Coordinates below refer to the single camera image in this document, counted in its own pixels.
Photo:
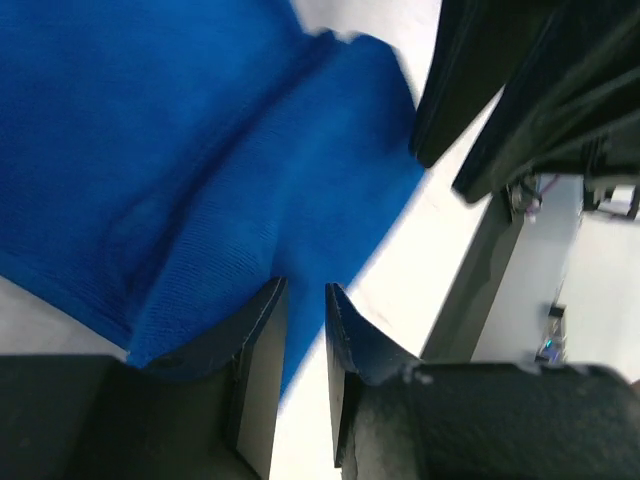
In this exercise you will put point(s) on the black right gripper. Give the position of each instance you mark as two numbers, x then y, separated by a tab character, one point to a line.
576	114

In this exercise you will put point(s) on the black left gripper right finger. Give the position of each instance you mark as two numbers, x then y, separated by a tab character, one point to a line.
394	416

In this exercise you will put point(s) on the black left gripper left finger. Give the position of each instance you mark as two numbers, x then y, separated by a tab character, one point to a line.
206	410

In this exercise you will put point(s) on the blue microfibre towel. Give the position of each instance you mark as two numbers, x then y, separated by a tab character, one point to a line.
162	160

